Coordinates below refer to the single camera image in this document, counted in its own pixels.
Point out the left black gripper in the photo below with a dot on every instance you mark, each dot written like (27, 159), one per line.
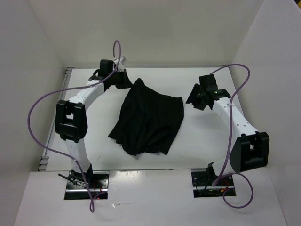
(125, 83)

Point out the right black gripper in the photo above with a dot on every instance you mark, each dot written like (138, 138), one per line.
(192, 98)

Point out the black skirt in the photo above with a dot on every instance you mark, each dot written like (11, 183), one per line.
(148, 121)

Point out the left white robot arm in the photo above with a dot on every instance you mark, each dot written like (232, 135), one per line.
(71, 119)

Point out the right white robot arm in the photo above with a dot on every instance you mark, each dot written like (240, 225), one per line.
(248, 148)

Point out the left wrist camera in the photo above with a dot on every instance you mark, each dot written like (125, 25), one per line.
(119, 64)

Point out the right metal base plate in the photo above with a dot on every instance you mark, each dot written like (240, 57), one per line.
(202, 185)

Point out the metal base plate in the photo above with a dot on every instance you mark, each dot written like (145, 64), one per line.
(202, 185)
(76, 189)

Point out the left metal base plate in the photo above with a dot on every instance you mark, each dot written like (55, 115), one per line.
(76, 189)

